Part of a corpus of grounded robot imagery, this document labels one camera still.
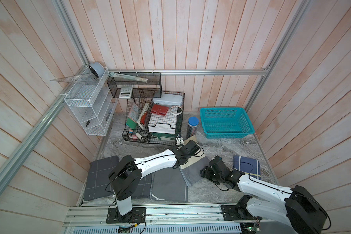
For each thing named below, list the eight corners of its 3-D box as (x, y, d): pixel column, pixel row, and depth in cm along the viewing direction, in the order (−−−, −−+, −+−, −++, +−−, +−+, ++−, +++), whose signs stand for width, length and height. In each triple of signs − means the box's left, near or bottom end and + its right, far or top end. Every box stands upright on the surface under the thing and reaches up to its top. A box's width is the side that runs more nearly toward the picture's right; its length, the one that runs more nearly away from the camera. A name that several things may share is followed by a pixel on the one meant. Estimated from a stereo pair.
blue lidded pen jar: (187, 141, 104) (189, 124, 89) (186, 134, 108) (189, 116, 93) (195, 141, 104) (199, 124, 89) (194, 134, 108) (198, 116, 93)
